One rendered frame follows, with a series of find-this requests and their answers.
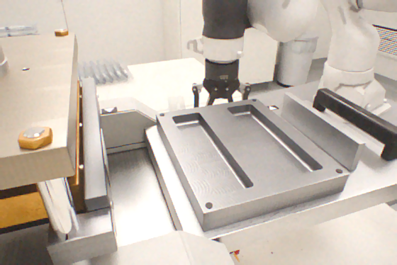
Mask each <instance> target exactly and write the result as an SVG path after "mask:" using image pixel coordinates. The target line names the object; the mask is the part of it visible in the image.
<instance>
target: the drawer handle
mask: <svg viewBox="0 0 397 265"><path fill-rule="evenodd" d="M313 108H314V109H316V110H317V111H320V112H321V111H325V109H326V108H327V109H328V110H329V111H331V112H333V113H334V114H335V115H337V116H338V117H341V118H343V120H346V121H347V122H348V123H350V124H351V125H353V126H355V127H357V128H358V129H360V130H361V131H362V132H364V133H366V134H368V135H370V136H371V137H372V138H374V139H375V140H377V141H379V142H380V143H382V144H384V148H383V150H382V153H381V156H382V157H383V158H384V159H385V160H391V159H395V158H397V125H393V124H391V123H390V122H388V121H387V120H384V119H383V118H380V117H378V116H377V115H375V114H373V113H371V112H370V111H368V110H365V109H363V108H362V107H361V106H358V105H357V104H355V103H353V102H351V101H349V100H347V99H345V98H344V97H342V96H341V95H339V94H336V93H335V92H333V91H331V90H329V89H327V88H321V89H318V91H317V93H316V95H315V99H314V102H313Z"/></svg>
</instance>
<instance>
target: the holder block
mask: <svg viewBox="0 0 397 265"><path fill-rule="evenodd" d="M156 124H157V130H158V132H159V133H160V136H161V138H162V141H163V143H164V146H165V148H166V150H167V151H168V154H169V156H170V158H171V161H172V164H173V165H174V168H175V169H176V171H177V174H178V176H179V178H180V181H181V184H182V186H183V187H184V190H185V192H186V194H187V196H188V198H189V202H190V204H191V206H192V208H193V209H194V212H195V214H196V217H197V218H198V222H199V224H200V226H201V227H202V230H203V231H206V230H210V229H213V228H216V227H220V226H223V225H229V224H232V223H234V222H238V221H241V220H245V219H248V218H251V217H257V216H259V215H263V214H266V213H270V212H273V211H275V210H279V209H282V208H286V207H291V206H293V205H298V204H300V203H305V202H306V201H311V200H313V199H316V198H320V197H325V196H329V195H332V194H334V193H338V192H341V191H343V190H344V187H345V184H346V182H347V180H348V177H349V175H350V174H349V173H348V172H346V171H345V170H344V169H343V168H342V167H341V166H340V165H337V164H336V162H334V161H333V160H332V159H331V158H329V157H328V156H327V155H326V154H324V153H323V151H321V150H320V149H318V148H317V147H316V146H315V145H314V144H313V143H311V142H310V141H308V140H307V139H306V138H305V137H304V136H302V135H301V134H300V133H299V132H297V131H296V130H295V129H293V127H292V126H290V125H289V124H287V123H286V122H285V121H284V120H283V119H282V118H280V117H279V116H278V115H277V114H276V113H274V112H273V111H272V110H271V109H269V107H266V106H265V105H264V104H263V103H262V102H261V101H260V100H259V99H258V98H251V99H246V100H242V101H234V102H230V103H222V104H217V105H212V106H200V107H195V108H188V109H183V110H179V111H171V112H166V113H158V114H156Z"/></svg>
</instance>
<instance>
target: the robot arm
mask: <svg viewBox="0 0 397 265"><path fill-rule="evenodd" d="M320 1H321V3H322V4H323V7H324V8H325V10H326V11H327V12H328V18H329V22H330V28H331V38H330V45H329V50H328V57H327V62H325V66H324V70H323V76H322V77H321V80H320V84H319V86H318V89H321V88H327V89H329V90H331V91H333V92H335V93H336V94H339V95H341V96H342V97H344V98H345V99H347V100H349V101H351V102H353V103H355V104H357V105H358V106H361V107H362V108H363V109H365V110H368V111H370V112H371V113H373V114H375V115H377V116H380V115H382V114H384V113H385V112H387V111H389V110H390V109H391V106H390V104H389V103H387V102H386V99H384V95H385V92H386V90H385V89H384V88H383V86H382V85H380V83H379V82H378V81H377V80H375V78H374V66H373V65H374V61H375V57H376V53H377V50H378V48H379V44H380V42H381V38H380V36H379V33H378V31H377V29H376V28H375V27H374V26H373V25H372V24H370V23H369V22H368V21H367V20H366V16H365V13H364V10H365V9H367V10H372V11H383V12H388V13H393V12H397V0H320ZM317 6H318V0H202V16H203V21H204V25H203V32H202V36H199V37H197V38H193V39H190V40H187V41H186V48H187V50H190V51H192V52H195V53H198V54H200V55H203V57H205V78H204V80H203V82H201V83H198V84H197V83H193V84H192V88H191V90H192V92H193V94H194V108H195V107H198V106H199V93H201V90H202V88H205V89H206V90H207V92H208V100H207V103H206V106H212V105H213V103H214V101H215V99H218V98H224V99H227V100H228V103H230V102H234V100H233V94H234V92H235V91H236V90H237V89H238V88H240V91H241V92H242V100H246V99H248V96H249V94H250V91H251V86H250V83H248V82H247V83H245V84H244V83H242V82H240V81H239V79H238V73H239V63H240V60H239V58H241V57H243V55H244V53H243V51H242V49H243V41H244V33H245V29H248V28H256V29H257V30H260V31H262V32H264V33H265V34H267V35H269V36H270V37H271V38H273V40H276V41H279V42H281V43H287V42H288V41H291V40H294V39H296V38H300V37H301V36H302V35H303V34H304V32H305V31H306V30H308V29H309V27H310V25H311V24H313V22H314V20H315V16H316V11H317ZM317 91H318V90H317Z"/></svg>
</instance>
